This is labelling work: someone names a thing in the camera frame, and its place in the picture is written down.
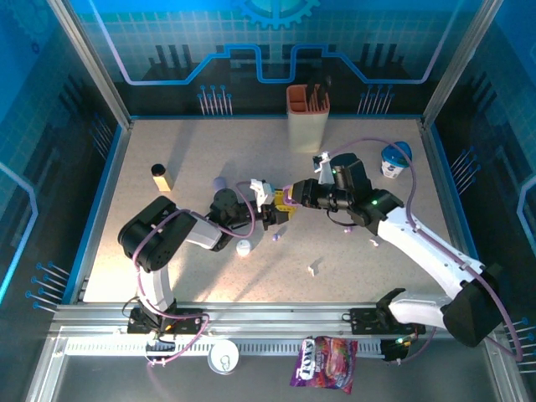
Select beige utensil holder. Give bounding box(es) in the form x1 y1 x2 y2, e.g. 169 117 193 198
286 83 332 154

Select small bottle with black cap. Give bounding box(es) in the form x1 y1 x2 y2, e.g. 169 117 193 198
151 162 174 193

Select blue table edge strip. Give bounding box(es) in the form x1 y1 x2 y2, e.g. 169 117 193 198
61 121 129 305
427 121 481 260
129 113 424 122

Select black kitchen utensil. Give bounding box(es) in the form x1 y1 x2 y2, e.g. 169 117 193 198
319 75 334 111

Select white pull-tab can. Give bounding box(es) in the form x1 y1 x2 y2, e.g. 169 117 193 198
207 338 240 376

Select purple candy bag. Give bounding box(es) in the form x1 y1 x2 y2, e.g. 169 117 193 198
290 334 359 395

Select black controller box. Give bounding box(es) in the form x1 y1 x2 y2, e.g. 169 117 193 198
381 337 410 364

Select grey metal shelf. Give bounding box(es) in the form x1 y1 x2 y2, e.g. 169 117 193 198
24 330 533 402

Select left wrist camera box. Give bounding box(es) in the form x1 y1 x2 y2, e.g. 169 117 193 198
250 178 274 214

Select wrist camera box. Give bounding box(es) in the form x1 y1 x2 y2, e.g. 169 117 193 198
312 152 335 186
250 178 274 214

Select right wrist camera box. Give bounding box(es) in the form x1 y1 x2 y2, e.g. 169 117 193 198
312 152 335 186

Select thin black cable loop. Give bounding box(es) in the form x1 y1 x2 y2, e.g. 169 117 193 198
327 207 358 229

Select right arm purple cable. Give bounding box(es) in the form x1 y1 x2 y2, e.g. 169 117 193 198
326 137 524 365

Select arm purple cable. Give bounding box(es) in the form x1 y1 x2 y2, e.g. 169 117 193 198
326 137 524 365
132 180 257 369

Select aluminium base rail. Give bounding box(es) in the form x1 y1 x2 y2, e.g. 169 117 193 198
49 301 502 336

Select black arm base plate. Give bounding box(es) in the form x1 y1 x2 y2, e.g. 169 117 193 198
349 307 427 336
126 307 209 336

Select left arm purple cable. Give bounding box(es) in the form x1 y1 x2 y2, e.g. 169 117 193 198
132 180 257 369

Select white slotted cable duct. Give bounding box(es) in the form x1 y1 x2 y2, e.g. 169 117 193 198
64 341 384 357

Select aluminium frame post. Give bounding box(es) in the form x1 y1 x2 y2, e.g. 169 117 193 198
420 0 502 126
45 0 134 130

